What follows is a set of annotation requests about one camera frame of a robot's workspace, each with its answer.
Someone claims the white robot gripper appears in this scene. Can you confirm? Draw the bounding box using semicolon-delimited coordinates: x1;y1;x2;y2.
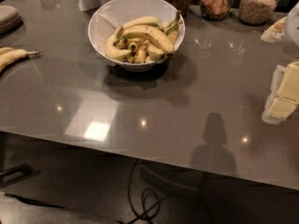
261;2;299;105

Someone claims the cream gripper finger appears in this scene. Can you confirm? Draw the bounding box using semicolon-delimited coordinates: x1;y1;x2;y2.
262;95;297;125

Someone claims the large yellow banana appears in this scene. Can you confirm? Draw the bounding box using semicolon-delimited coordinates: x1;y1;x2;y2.
114;25;175;55

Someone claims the right green-tipped banana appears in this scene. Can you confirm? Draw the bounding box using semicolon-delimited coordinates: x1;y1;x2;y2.
164;10;180;43

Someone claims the upper yellow banana in bowl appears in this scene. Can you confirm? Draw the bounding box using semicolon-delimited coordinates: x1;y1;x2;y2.
122;16;162;29

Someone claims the small banana bunch in bowl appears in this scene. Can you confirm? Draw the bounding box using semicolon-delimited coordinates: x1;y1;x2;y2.
116;38;165;63

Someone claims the left curved yellow banana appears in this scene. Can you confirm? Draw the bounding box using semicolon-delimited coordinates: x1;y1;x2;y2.
105;27;132;62

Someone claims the white ceramic bowl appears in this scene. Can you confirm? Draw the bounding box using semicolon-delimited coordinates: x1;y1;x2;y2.
88;0;185;72

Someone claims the yellow banana on table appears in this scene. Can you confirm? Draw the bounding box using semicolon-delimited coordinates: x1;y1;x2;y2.
0;49;39;72

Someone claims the black chair leg left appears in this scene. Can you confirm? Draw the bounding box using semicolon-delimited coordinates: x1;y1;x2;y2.
0;163;32;181

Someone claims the grey pad at left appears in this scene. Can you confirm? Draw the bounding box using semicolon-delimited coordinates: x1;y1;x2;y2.
0;5;21;35

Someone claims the black cable on floor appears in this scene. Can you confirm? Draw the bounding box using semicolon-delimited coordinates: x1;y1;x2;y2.
116;161;216;224

